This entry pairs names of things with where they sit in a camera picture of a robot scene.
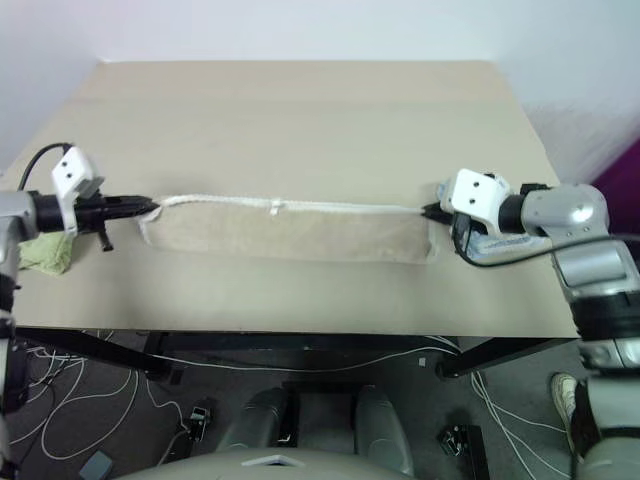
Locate purple object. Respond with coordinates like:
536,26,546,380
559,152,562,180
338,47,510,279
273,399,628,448
588,148,640,237

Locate grey robot torso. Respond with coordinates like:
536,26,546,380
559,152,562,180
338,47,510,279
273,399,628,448
113,443,401,480

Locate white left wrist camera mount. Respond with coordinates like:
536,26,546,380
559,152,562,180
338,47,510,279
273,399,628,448
51,145,107,234

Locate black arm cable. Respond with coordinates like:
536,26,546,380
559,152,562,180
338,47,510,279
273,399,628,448
16,143,72,192
453,213,640,269

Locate grey rounded robot leg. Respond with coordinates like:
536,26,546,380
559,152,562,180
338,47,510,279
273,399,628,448
353,383,417,477
218,386,302,454

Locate black table frame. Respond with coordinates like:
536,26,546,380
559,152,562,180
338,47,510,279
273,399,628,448
13,326,582,385

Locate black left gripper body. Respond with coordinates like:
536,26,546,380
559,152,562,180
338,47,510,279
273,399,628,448
73,191,122,253

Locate small black floor device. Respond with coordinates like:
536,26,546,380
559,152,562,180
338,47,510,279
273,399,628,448
188,406,215,442

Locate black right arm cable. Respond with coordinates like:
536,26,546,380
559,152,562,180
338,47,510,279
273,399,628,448
453,213,640,269

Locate white floor cable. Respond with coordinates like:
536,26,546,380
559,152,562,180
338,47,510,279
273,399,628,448
469,368,587,467
143,335,464,375
8,333,192,462

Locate crumpled green cloth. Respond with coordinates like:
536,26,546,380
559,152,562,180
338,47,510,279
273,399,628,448
18,231,77,276

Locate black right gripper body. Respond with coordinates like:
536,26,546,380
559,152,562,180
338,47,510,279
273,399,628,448
435,201,482,257

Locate white sneaker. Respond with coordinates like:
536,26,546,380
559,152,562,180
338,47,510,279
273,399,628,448
550,371,582,427

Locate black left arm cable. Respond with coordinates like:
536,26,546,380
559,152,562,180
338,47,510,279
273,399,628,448
16,143,72,192

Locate beige towel with white hem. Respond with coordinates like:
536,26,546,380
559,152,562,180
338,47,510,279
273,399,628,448
136,192,442,267

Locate black floor bracket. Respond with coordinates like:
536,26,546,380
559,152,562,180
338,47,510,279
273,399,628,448
437,423,490,480

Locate grey floor box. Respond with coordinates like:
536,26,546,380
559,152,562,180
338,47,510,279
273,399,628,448
78,451,115,480

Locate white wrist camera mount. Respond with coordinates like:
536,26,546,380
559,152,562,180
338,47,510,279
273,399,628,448
439,168,512,235
51,145,107,234

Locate person's leg in black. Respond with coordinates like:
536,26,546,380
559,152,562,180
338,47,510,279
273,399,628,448
569,378,603,464

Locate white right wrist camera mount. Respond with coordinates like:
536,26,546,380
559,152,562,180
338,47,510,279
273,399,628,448
439,168,512,235

